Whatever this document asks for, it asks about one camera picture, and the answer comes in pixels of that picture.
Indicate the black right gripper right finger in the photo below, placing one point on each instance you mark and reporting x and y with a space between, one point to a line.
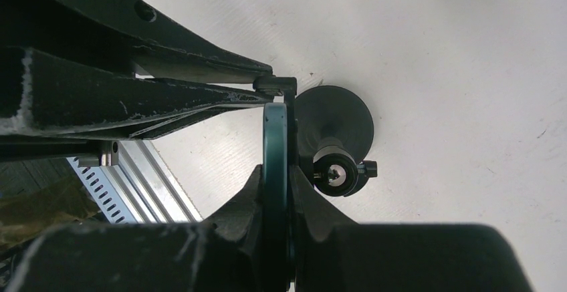
335 253

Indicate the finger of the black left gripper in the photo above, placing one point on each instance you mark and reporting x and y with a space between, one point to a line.
46 96
121 35

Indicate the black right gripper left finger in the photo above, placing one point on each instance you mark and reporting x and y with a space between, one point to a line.
221 253

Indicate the black phone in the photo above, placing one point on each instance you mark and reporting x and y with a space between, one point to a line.
275 197

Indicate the black tall clamp stand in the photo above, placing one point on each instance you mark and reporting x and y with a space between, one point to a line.
335 131

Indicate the aluminium frame rail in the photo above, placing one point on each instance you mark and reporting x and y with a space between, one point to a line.
146 186

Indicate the white slotted cable duct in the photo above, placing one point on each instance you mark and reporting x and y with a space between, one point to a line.
104 192

